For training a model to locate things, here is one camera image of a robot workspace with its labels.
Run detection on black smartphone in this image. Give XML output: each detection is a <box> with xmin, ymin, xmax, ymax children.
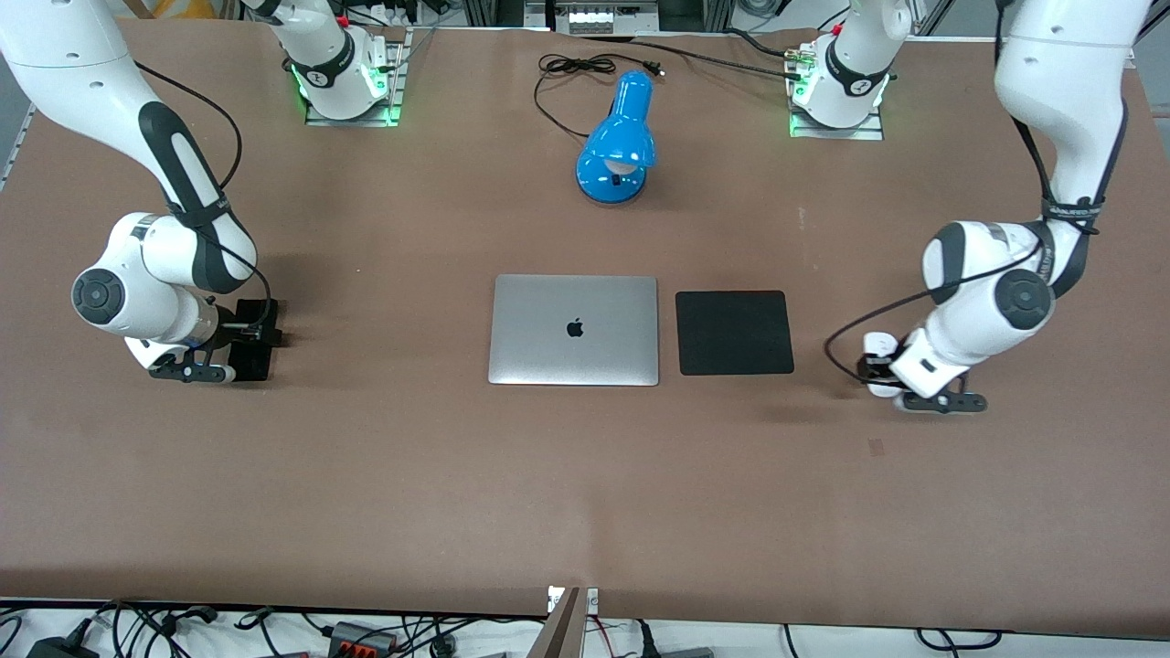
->
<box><xmin>226</xmin><ymin>299</ymin><xmax>280</xmax><ymax>383</ymax></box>

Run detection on black lamp power cord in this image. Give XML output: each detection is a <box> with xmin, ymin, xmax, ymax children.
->
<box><xmin>533</xmin><ymin>53</ymin><xmax>666</xmax><ymax>140</ymax></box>

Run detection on white power strip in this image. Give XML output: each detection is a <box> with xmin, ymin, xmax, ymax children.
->
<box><xmin>567</xmin><ymin>7</ymin><xmax>661</xmax><ymax>36</ymax></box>

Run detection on aluminium table edge rail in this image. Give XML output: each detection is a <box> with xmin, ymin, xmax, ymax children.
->
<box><xmin>0</xmin><ymin>102</ymin><xmax>37</xmax><ymax>193</ymax></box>

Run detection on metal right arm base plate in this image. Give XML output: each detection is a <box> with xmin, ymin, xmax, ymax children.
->
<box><xmin>303</xmin><ymin>27</ymin><xmax>409</xmax><ymax>128</ymax></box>

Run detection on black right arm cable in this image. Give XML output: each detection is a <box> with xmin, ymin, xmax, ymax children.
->
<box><xmin>137</xmin><ymin>62</ymin><xmax>275</xmax><ymax>344</ymax></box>

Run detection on black mouse pad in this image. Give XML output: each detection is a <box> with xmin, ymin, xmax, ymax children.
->
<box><xmin>675</xmin><ymin>290</ymin><xmax>795</xmax><ymax>377</ymax></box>

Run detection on grey connector box orange levers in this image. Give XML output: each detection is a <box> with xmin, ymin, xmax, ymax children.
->
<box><xmin>326</xmin><ymin>621</ymin><xmax>399</xmax><ymax>658</ymax></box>

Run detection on black braided cable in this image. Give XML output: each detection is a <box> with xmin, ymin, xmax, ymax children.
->
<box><xmin>629</xmin><ymin>38</ymin><xmax>811</xmax><ymax>83</ymax></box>

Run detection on white metal bracket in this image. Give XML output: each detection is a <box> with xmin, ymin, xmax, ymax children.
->
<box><xmin>547</xmin><ymin>586</ymin><xmax>601</xmax><ymax>615</ymax></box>

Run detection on grey aluminium beam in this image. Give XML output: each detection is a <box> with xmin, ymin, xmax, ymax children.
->
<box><xmin>526</xmin><ymin>588</ymin><xmax>588</xmax><ymax>658</ymax></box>

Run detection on black floor cable loop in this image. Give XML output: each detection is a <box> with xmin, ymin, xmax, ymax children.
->
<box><xmin>916</xmin><ymin>628</ymin><xmax>1004</xmax><ymax>653</ymax></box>

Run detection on black power adapter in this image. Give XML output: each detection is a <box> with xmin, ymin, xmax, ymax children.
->
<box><xmin>26</xmin><ymin>635</ymin><xmax>101</xmax><ymax>658</ymax></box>

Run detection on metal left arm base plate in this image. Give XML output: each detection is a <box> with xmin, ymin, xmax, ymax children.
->
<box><xmin>788</xmin><ymin>50</ymin><xmax>886</xmax><ymax>142</ymax></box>

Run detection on silver closed laptop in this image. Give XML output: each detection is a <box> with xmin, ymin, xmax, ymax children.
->
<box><xmin>487</xmin><ymin>274</ymin><xmax>660</xmax><ymax>387</ymax></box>

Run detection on white computer mouse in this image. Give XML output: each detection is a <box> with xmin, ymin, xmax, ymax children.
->
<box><xmin>864</xmin><ymin>331</ymin><xmax>908</xmax><ymax>399</ymax></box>

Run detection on blue desk lamp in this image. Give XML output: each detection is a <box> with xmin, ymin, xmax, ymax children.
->
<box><xmin>575</xmin><ymin>70</ymin><xmax>658</xmax><ymax>206</ymax></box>

